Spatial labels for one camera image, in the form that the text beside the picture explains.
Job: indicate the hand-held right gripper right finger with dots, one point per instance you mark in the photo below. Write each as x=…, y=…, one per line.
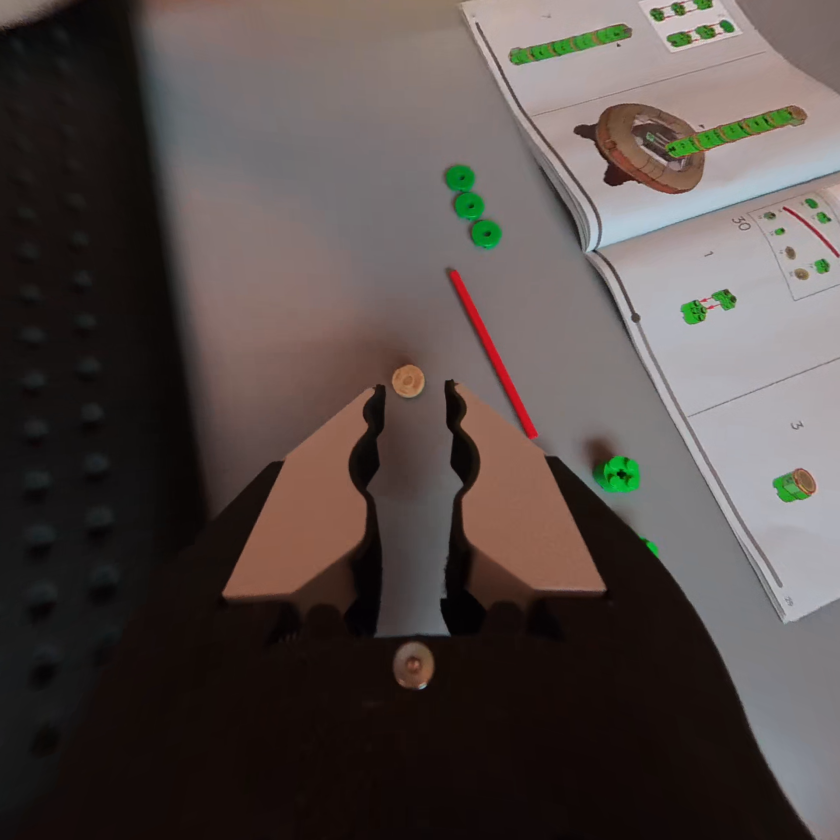
x=525, y=525

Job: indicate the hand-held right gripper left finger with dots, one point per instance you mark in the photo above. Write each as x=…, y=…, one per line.
x=302, y=525

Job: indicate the tan round tile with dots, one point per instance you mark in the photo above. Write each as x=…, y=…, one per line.
x=408, y=380

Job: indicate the grey desk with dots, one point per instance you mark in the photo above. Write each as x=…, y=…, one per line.
x=295, y=197

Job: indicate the cluster of green round bricks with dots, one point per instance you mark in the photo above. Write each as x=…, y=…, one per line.
x=617, y=474

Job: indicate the red thin rod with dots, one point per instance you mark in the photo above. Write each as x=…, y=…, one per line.
x=492, y=354

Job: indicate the instruction booklet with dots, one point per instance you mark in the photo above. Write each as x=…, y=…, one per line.
x=722, y=367

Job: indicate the black dimpled wrist rest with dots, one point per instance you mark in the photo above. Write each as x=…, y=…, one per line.
x=65, y=394

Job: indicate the green flat round tile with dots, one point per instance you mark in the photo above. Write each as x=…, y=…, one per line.
x=459, y=178
x=485, y=234
x=468, y=205

